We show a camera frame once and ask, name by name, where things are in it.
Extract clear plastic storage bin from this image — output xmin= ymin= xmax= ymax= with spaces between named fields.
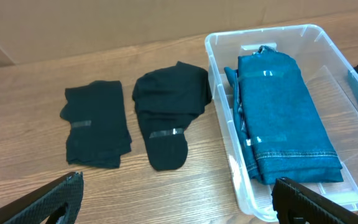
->
xmin=204 ymin=24 xmax=358 ymax=222

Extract black folded sock left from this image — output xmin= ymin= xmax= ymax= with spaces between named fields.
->
xmin=60 ymin=80 xmax=132 ymax=169

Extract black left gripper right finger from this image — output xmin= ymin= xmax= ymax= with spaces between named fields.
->
xmin=272 ymin=177 xmax=358 ymax=224

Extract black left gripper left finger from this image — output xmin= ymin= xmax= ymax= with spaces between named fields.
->
xmin=0 ymin=172 xmax=84 ymax=224

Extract blue jeans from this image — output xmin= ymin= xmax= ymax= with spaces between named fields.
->
xmin=224 ymin=45 xmax=343 ymax=185

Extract black folded sock right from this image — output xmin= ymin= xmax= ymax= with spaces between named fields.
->
xmin=132 ymin=62 xmax=212 ymax=171

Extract black folded sock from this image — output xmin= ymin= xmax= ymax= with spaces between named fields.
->
xmin=60 ymin=80 xmax=132 ymax=169
xmin=132 ymin=62 xmax=212 ymax=171

